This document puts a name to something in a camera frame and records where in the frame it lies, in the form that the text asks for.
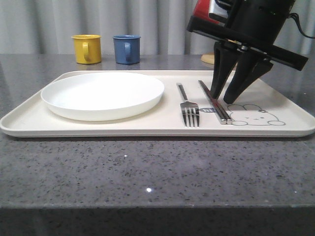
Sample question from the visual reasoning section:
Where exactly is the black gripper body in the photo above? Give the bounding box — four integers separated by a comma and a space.
187, 0, 308, 70

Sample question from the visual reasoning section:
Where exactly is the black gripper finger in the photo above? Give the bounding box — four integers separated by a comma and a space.
223, 53, 273, 104
210, 41, 241, 99

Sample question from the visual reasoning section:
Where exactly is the silver chopstick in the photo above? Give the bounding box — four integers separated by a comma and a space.
198, 80, 227, 125
200, 80, 233, 124

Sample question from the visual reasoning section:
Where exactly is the silver fork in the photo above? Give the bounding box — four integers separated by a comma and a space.
176, 83, 200, 127

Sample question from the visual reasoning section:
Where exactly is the white round plate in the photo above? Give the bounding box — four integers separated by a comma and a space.
41, 72, 164, 121

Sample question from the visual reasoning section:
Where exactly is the wooden mug tree stand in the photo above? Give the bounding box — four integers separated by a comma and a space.
200, 53, 229, 65

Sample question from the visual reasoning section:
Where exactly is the beige rabbit serving tray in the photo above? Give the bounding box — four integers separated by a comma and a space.
0, 70, 315, 137

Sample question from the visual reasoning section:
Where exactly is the red enamel mug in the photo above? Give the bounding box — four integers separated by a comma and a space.
192, 0, 220, 24

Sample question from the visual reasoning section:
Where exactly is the blue enamel mug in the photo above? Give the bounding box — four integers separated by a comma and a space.
113, 35, 141, 64

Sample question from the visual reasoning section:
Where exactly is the yellow enamel mug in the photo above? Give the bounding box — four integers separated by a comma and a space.
71, 34, 102, 64

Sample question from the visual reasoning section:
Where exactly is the grey curtain backdrop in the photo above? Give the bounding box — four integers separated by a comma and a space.
0, 0, 315, 56

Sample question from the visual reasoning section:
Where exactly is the black cable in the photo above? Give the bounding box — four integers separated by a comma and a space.
288, 12, 315, 39

